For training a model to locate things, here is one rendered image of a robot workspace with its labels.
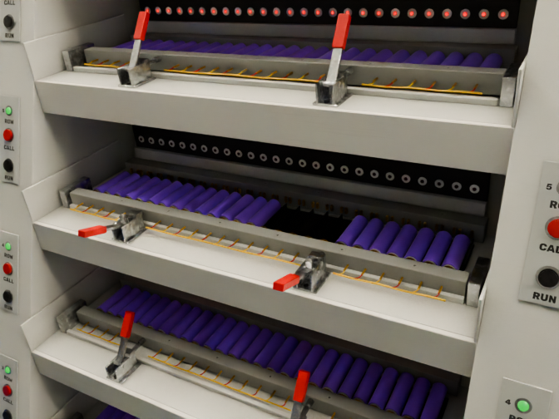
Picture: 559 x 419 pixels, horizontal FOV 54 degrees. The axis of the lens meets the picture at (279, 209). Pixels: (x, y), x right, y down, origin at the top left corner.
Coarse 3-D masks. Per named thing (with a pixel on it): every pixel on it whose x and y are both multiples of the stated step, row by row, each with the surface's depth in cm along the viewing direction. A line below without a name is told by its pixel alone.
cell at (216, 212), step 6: (234, 192) 76; (228, 198) 75; (234, 198) 75; (240, 198) 76; (222, 204) 73; (228, 204) 74; (210, 210) 72; (216, 210) 72; (222, 210) 73; (216, 216) 72
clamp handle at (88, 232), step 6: (120, 216) 70; (126, 222) 71; (90, 228) 66; (96, 228) 66; (102, 228) 67; (108, 228) 68; (114, 228) 69; (78, 234) 65; (84, 234) 65; (90, 234) 65; (96, 234) 66
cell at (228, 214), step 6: (246, 198) 74; (252, 198) 75; (234, 204) 73; (240, 204) 73; (246, 204) 74; (228, 210) 72; (234, 210) 72; (240, 210) 73; (222, 216) 71; (228, 216) 71; (234, 216) 71
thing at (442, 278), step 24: (72, 192) 79; (96, 192) 79; (144, 216) 74; (168, 216) 71; (192, 216) 70; (240, 240) 67; (264, 240) 65; (288, 240) 63; (312, 240) 63; (336, 264) 61; (360, 264) 60; (384, 264) 58; (408, 264) 57; (432, 264) 57; (456, 288) 55
